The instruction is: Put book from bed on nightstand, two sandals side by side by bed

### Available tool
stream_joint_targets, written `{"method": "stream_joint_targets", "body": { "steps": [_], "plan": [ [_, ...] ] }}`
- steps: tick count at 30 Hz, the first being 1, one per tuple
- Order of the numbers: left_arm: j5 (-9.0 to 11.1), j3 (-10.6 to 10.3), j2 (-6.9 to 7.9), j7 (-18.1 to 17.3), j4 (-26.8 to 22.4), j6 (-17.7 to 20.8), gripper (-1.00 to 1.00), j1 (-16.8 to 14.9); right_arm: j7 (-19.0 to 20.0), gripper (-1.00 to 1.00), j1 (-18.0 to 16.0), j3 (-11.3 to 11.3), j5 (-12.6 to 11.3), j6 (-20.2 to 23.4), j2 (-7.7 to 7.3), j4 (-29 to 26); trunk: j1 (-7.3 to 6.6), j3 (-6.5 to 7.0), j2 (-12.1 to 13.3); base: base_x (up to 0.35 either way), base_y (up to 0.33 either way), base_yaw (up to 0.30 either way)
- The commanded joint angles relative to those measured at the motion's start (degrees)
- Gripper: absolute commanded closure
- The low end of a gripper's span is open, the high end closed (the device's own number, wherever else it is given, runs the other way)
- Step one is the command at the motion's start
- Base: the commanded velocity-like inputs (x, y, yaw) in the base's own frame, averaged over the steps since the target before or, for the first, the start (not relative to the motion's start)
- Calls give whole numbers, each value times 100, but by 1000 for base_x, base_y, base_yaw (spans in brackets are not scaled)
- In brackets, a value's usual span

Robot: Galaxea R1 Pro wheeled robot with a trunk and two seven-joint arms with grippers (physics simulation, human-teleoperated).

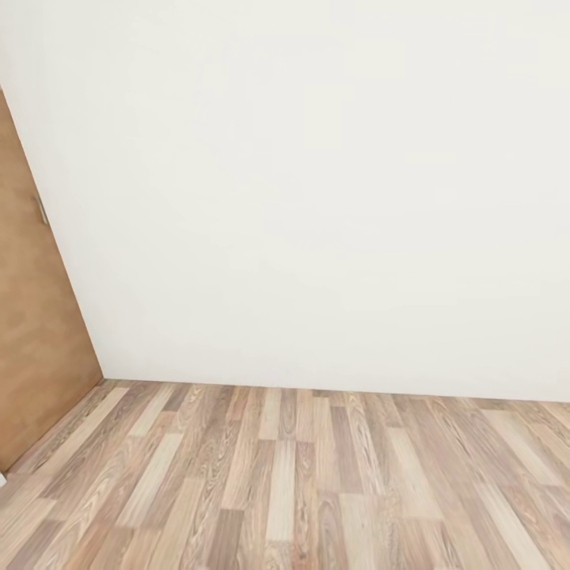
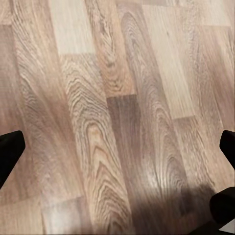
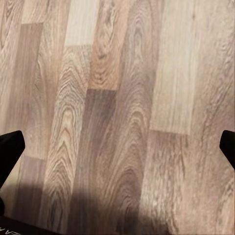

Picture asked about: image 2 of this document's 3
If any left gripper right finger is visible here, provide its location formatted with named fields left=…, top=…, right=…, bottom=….
left=219, top=130, right=235, bottom=170

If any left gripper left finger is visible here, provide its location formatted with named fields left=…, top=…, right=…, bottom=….
left=0, top=130, right=25, bottom=189

